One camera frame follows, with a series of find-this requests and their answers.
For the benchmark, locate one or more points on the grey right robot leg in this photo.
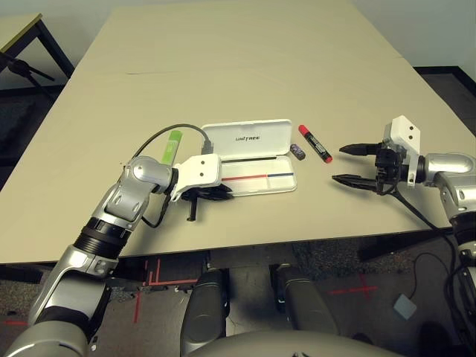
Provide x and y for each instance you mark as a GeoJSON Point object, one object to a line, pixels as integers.
{"type": "Point", "coordinates": [308, 305]}

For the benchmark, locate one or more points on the grey robot leg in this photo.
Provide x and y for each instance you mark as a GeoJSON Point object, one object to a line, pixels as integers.
{"type": "Point", "coordinates": [204, 312]}
{"type": "Point", "coordinates": [308, 305]}

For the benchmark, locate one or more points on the small grey square floor box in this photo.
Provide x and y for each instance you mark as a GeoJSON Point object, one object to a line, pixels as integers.
{"type": "Point", "coordinates": [405, 305]}

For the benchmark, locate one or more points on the black post between robot legs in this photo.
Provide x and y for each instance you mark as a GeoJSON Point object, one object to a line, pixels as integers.
{"type": "Point", "coordinates": [279, 294]}

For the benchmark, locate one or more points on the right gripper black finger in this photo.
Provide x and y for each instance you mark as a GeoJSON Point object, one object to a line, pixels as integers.
{"type": "Point", "coordinates": [357, 181]}
{"type": "Point", "coordinates": [360, 149]}

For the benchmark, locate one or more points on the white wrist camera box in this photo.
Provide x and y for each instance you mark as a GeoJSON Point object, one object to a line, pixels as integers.
{"type": "Point", "coordinates": [201, 169]}
{"type": "Point", "coordinates": [407, 135]}

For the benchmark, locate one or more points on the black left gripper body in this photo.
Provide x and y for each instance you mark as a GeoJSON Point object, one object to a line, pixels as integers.
{"type": "Point", "coordinates": [202, 194]}

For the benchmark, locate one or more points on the black marker with red cap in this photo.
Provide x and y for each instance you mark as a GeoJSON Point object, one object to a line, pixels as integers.
{"type": "Point", "coordinates": [316, 143]}

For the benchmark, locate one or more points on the grey left robot leg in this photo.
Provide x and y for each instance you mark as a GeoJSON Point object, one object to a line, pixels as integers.
{"type": "Point", "coordinates": [204, 312]}

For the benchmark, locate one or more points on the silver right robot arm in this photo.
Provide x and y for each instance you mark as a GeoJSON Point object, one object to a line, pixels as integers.
{"type": "Point", "coordinates": [446, 165]}

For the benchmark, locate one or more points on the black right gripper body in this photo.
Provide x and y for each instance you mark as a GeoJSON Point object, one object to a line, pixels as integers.
{"type": "Point", "coordinates": [388, 167]}

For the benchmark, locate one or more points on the black rounded floor object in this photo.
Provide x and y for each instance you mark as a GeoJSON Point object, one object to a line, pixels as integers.
{"type": "Point", "coordinates": [434, 340]}
{"type": "Point", "coordinates": [362, 338]}

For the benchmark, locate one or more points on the side table with black frame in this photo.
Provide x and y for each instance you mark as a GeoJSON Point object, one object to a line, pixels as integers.
{"type": "Point", "coordinates": [48, 37]}

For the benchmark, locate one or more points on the short red floor tape strip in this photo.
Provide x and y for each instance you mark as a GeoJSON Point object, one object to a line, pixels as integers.
{"type": "Point", "coordinates": [13, 323]}

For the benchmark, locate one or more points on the white plastic pencil case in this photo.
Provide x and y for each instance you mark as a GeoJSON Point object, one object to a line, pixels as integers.
{"type": "Point", "coordinates": [253, 139]}

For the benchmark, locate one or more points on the black tripod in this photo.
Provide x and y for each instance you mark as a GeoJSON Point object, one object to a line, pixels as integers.
{"type": "Point", "coordinates": [22, 67]}

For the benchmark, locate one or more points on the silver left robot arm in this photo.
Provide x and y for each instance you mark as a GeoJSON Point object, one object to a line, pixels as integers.
{"type": "Point", "coordinates": [111, 202]}

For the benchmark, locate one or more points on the green stick-shaped stationery item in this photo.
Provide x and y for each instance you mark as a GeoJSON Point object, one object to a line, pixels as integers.
{"type": "Point", "coordinates": [172, 148]}

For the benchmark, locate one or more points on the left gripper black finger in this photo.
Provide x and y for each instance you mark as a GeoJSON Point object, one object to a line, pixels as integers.
{"type": "Point", "coordinates": [222, 197]}
{"type": "Point", "coordinates": [223, 190]}

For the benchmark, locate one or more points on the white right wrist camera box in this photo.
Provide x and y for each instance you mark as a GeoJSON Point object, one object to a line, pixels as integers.
{"type": "Point", "coordinates": [407, 135]}

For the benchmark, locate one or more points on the small grey purple eraser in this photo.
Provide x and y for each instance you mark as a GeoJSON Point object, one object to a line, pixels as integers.
{"type": "Point", "coordinates": [298, 151]}

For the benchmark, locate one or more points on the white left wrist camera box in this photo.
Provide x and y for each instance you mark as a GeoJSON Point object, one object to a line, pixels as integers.
{"type": "Point", "coordinates": [201, 169]}

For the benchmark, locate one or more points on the grey robot torso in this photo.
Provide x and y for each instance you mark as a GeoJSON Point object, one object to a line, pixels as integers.
{"type": "Point", "coordinates": [297, 346]}

